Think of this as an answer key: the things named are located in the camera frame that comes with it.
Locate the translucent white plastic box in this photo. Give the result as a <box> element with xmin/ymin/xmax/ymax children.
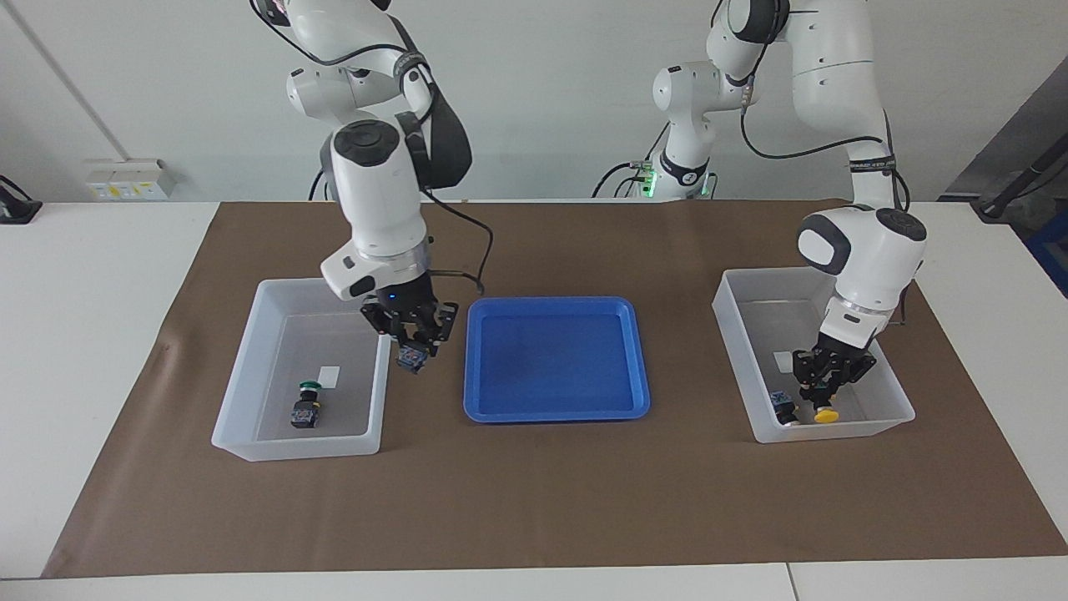
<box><xmin>712</xmin><ymin>265</ymin><xmax>916</xmax><ymax>444</ymax></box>
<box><xmin>211</xmin><ymin>275</ymin><xmax>395</xmax><ymax>462</ymax></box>

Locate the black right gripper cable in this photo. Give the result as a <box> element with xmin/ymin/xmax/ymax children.
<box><xmin>254</xmin><ymin>0</ymin><xmax>495</xmax><ymax>297</ymax></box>

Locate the brown table mat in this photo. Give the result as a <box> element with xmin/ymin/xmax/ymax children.
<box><xmin>42</xmin><ymin>200</ymin><xmax>1068</xmax><ymax>578</ymax></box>

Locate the white wall socket strip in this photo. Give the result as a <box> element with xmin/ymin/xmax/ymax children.
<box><xmin>83</xmin><ymin>159</ymin><xmax>178</xmax><ymax>201</ymax></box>

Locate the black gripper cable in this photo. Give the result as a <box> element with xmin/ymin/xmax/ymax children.
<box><xmin>254</xmin><ymin>0</ymin><xmax>495</xmax><ymax>297</ymax></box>
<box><xmin>738</xmin><ymin>17</ymin><xmax>912</xmax><ymax>326</ymax></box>

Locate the blue plastic tray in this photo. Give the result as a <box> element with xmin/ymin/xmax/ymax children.
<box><xmin>463</xmin><ymin>296</ymin><xmax>652</xmax><ymax>424</ymax></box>

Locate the black clamp mount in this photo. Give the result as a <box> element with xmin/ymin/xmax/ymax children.
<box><xmin>0</xmin><ymin>175</ymin><xmax>43</xmax><ymax>225</ymax></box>

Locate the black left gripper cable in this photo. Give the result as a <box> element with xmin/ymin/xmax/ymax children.
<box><xmin>738</xmin><ymin>17</ymin><xmax>912</xmax><ymax>326</ymax></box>

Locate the blue crate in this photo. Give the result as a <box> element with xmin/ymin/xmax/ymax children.
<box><xmin>1025</xmin><ymin>209</ymin><xmax>1068</xmax><ymax>297</ymax></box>

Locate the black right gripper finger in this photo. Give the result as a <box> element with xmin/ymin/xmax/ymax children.
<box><xmin>360</xmin><ymin>302</ymin><xmax>411</xmax><ymax>348</ymax></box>
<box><xmin>417</xmin><ymin>301</ymin><xmax>459</xmax><ymax>351</ymax></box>

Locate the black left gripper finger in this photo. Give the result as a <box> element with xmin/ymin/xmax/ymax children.
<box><xmin>826</xmin><ymin>357</ymin><xmax>877</xmax><ymax>403</ymax></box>
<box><xmin>791</xmin><ymin>349</ymin><xmax>829</xmax><ymax>407</ymax></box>

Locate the black stand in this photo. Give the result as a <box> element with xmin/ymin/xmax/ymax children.
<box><xmin>972</xmin><ymin>134</ymin><xmax>1068</xmax><ymax>222</ymax></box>

